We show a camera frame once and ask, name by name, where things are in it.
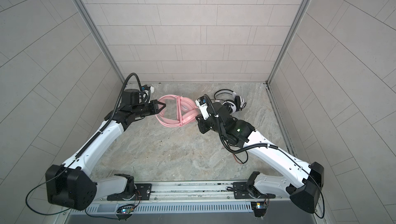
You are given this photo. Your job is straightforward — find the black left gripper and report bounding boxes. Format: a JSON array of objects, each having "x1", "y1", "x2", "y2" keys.
[{"x1": 131, "y1": 100, "x2": 167, "y2": 119}]

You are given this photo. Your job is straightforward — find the white black headphones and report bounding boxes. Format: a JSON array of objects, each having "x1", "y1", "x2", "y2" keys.
[{"x1": 213, "y1": 89, "x2": 246, "y2": 114}]

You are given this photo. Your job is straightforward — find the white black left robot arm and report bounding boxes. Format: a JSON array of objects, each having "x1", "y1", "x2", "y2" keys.
[{"x1": 45, "y1": 89, "x2": 166, "y2": 211}]

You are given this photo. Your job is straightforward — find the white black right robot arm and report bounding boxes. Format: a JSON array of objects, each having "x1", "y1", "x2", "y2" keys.
[{"x1": 196, "y1": 95, "x2": 324, "y2": 214}]

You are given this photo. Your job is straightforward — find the right circuit board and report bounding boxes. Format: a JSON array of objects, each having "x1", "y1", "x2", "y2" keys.
[{"x1": 251, "y1": 201, "x2": 268, "y2": 218}]

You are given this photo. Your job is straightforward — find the circuit board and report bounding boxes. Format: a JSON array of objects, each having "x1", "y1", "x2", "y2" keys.
[
  {"x1": 251, "y1": 201, "x2": 268, "y2": 218},
  {"x1": 116, "y1": 204, "x2": 135, "y2": 215}
]

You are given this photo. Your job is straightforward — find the left circuit board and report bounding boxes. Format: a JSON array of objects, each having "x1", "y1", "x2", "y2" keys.
[{"x1": 116, "y1": 204, "x2": 135, "y2": 215}]

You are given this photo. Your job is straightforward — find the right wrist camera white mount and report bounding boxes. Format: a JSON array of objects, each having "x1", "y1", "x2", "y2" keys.
[{"x1": 196, "y1": 95, "x2": 210, "y2": 120}]

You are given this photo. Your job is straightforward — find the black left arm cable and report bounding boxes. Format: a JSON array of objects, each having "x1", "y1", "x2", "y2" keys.
[{"x1": 25, "y1": 72, "x2": 146, "y2": 216}]

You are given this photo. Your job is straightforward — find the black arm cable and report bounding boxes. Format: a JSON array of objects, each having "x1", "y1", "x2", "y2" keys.
[
  {"x1": 25, "y1": 72, "x2": 146, "y2": 216},
  {"x1": 202, "y1": 94, "x2": 325, "y2": 219}
]

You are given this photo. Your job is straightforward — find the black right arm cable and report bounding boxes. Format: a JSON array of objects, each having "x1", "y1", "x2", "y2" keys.
[{"x1": 202, "y1": 94, "x2": 325, "y2": 219}]

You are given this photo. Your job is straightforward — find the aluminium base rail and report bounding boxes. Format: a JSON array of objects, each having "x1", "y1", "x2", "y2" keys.
[{"x1": 58, "y1": 179, "x2": 321, "y2": 206}]

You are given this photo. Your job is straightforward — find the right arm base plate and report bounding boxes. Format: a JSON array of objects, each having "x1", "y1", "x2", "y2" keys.
[{"x1": 227, "y1": 182, "x2": 276, "y2": 199}]

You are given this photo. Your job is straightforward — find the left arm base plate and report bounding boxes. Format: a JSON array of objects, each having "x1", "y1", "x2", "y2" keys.
[{"x1": 107, "y1": 183, "x2": 152, "y2": 201}]

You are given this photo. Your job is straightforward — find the aluminium corner post left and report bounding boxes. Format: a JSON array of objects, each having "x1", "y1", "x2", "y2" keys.
[{"x1": 72, "y1": 0, "x2": 124, "y2": 82}]

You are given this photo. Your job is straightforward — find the aluminium corner post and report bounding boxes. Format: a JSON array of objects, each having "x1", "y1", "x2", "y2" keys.
[
  {"x1": 72, "y1": 0, "x2": 124, "y2": 82},
  {"x1": 267, "y1": 0, "x2": 311, "y2": 86}
]

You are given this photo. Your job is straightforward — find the aluminium corner post right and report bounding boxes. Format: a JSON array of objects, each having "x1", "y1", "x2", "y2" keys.
[{"x1": 267, "y1": 0, "x2": 311, "y2": 86}]

